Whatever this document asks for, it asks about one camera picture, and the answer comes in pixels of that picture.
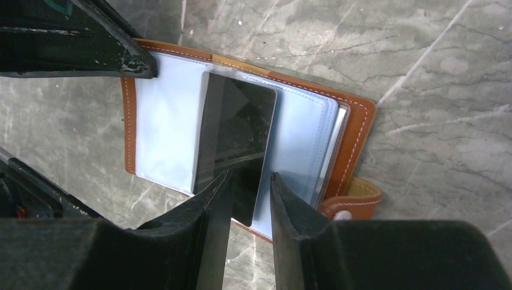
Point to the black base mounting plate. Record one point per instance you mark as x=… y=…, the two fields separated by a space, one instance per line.
x=25 y=193

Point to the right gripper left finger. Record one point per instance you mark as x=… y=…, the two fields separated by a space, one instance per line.
x=184 y=248

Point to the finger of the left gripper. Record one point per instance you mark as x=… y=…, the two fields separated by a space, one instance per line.
x=45 y=39

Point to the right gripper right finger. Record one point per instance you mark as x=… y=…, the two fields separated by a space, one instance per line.
x=313 y=252

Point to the single black card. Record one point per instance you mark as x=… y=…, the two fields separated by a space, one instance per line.
x=234 y=132

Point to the brown leather card holder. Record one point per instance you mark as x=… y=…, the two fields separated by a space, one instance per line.
x=316 y=136

